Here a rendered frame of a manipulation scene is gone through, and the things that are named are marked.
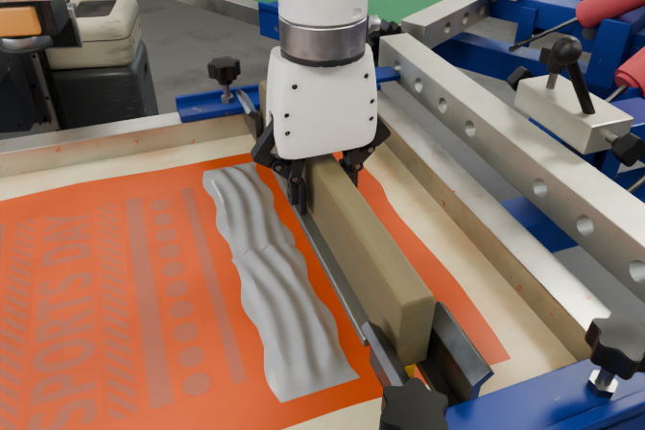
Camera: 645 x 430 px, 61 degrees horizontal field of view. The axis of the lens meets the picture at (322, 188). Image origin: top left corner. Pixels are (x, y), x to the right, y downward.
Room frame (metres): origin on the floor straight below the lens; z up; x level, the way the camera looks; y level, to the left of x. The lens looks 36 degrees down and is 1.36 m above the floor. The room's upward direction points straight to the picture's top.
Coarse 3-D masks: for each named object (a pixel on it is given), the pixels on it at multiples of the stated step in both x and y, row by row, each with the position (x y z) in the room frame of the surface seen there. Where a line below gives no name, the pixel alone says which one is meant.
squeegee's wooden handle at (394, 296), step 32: (320, 160) 0.46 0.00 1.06; (320, 192) 0.43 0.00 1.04; (352, 192) 0.41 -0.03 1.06; (320, 224) 0.43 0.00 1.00; (352, 224) 0.37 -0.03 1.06; (352, 256) 0.35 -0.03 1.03; (384, 256) 0.32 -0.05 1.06; (352, 288) 0.35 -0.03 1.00; (384, 288) 0.30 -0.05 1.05; (416, 288) 0.29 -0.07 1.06; (384, 320) 0.29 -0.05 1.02; (416, 320) 0.28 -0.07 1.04; (416, 352) 0.28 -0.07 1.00
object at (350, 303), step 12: (300, 216) 0.46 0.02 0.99; (312, 228) 0.44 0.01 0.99; (312, 240) 0.42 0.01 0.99; (324, 240) 0.42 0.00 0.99; (324, 252) 0.40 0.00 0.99; (324, 264) 0.38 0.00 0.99; (336, 264) 0.38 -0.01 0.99; (336, 276) 0.37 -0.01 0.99; (336, 288) 0.35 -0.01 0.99; (348, 288) 0.35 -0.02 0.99; (348, 300) 0.34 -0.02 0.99; (348, 312) 0.32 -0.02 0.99; (360, 312) 0.32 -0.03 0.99; (360, 324) 0.31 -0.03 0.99; (360, 336) 0.30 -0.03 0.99
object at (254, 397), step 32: (384, 224) 0.49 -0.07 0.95; (416, 256) 0.44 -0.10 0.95; (320, 288) 0.39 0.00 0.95; (448, 288) 0.39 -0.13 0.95; (480, 320) 0.35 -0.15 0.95; (256, 352) 0.31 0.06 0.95; (352, 352) 0.31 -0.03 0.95; (480, 352) 0.31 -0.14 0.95; (256, 384) 0.28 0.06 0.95; (352, 384) 0.28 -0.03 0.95; (160, 416) 0.25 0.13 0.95; (192, 416) 0.25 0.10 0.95; (224, 416) 0.25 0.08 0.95; (256, 416) 0.25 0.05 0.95; (288, 416) 0.25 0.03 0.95; (320, 416) 0.25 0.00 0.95
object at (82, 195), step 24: (168, 168) 0.61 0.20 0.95; (192, 168) 0.61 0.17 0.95; (216, 168) 0.61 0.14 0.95; (264, 168) 0.61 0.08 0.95; (48, 192) 0.55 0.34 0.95; (72, 192) 0.55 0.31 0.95; (96, 192) 0.55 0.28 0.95; (120, 192) 0.55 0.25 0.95; (144, 192) 0.55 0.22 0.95; (360, 192) 0.55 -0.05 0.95; (384, 192) 0.55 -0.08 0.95; (0, 216) 0.51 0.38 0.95; (24, 216) 0.51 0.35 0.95; (288, 216) 0.51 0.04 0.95; (384, 216) 0.51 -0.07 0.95; (216, 240) 0.46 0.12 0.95
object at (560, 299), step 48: (384, 96) 0.75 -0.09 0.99; (0, 144) 0.61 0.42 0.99; (48, 144) 0.61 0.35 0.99; (96, 144) 0.63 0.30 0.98; (144, 144) 0.65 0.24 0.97; (432, 144) 0.61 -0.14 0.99; (432, 192) 0.55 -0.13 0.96; (480, 192) 0.51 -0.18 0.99; (480, 240) 0.45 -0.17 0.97; (528, 240) 0.42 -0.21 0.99; (528, 288) 0.37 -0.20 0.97; (576, 288) 0.36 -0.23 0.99; (576, 336) 0.31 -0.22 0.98
